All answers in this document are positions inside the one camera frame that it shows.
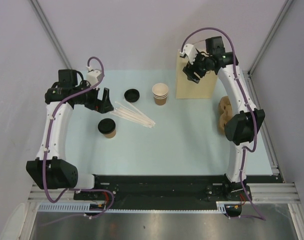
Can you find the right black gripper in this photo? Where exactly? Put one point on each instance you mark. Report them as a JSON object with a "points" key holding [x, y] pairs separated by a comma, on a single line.
{"points": [[189, 68]]}

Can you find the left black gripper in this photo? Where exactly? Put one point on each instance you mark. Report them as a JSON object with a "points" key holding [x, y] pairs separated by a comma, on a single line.
{"points": [[102, 106]]}

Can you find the black plastic cup lid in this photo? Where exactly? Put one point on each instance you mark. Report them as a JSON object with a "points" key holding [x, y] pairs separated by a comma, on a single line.
{"points": [[106, 126]]}

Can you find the brown paper cup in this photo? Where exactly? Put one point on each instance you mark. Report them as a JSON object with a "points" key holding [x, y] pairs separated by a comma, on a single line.
{"points": [[110, 135]]}

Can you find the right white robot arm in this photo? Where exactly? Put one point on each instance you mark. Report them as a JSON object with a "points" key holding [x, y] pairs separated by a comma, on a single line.
{"points": [[242, 129]]}

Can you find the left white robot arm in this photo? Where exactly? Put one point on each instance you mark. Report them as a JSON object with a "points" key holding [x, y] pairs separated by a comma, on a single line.
{"points": [[50, 169]]}

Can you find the paper-wrapped straw, middle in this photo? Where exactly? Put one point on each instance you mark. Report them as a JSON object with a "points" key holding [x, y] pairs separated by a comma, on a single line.
{"points": [[136, 115]]}

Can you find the paper-wrapped straw, upper bundle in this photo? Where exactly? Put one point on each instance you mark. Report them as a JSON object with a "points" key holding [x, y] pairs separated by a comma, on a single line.
{"points": [[139, 114]]}

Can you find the paper-wrapped straw, separate long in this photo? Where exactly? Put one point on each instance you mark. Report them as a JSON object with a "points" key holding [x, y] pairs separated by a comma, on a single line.
{"points": [[123, 106]]}

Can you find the paper-wrapped straw, outermost single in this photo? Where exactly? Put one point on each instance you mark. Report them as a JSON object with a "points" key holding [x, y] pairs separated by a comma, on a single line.
{"points": [[140, 112]]}

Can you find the stack of black lids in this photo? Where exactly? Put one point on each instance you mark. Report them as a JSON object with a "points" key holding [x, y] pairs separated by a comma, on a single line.
{"points": [[131, 95]]}

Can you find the stack of brown paper cups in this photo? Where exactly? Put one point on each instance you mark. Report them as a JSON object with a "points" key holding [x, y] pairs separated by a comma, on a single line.
{"points": [[160, 93]]}

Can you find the brown pulp cup carrier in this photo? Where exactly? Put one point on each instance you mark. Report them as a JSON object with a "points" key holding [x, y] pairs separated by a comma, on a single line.
{"points": [[225, 113]]}

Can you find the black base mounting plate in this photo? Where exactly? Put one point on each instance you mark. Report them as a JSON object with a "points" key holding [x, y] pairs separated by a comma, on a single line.
{"points": [[170, 193]]}

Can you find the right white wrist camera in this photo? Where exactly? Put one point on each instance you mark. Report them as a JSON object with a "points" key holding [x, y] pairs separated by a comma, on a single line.
{"points": [[190, 52]]}

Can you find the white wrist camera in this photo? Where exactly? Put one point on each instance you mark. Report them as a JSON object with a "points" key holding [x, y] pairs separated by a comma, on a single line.
{"points": [[190, 52], [94, 77]]}

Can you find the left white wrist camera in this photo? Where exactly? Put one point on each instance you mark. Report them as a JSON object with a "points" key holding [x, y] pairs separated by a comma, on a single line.
{"points": [[94, 77]]}

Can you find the white slotted cable duct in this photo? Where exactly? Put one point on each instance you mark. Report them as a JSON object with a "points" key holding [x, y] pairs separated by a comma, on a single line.
{"points": [[92, 208]]}

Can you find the aluminium frame rail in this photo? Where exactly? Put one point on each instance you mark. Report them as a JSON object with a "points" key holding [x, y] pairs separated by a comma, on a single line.
{"points": [[262, 193]]}

